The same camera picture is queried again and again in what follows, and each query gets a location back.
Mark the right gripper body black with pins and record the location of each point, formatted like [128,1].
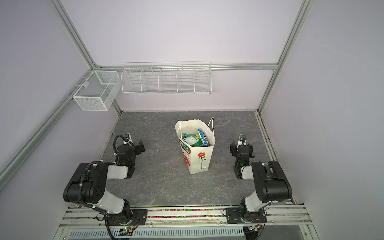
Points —
[251,153]

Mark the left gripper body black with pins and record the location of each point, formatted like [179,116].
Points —
[136,151]

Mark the blue M&M's packet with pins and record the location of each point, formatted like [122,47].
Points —
[203,138]

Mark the white floral paper bag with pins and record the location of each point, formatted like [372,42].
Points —
[197,158]

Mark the green Fox's spring tea bag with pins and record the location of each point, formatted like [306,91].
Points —
[193,140]

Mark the teal Fox's candy bag front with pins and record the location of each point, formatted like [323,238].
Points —
[185,135]

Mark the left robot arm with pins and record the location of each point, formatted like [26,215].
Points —
[87,186]

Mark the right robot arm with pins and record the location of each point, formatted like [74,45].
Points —
[270,181]

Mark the small white mesh basket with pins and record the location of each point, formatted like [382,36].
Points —
[98,91]

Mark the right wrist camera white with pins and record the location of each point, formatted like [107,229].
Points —
[242,140]

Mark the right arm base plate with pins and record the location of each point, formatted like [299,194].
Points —
[236,215]

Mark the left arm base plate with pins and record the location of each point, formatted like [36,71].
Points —
[137,217]

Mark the long white wire basket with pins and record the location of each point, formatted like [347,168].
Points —
[167,78]

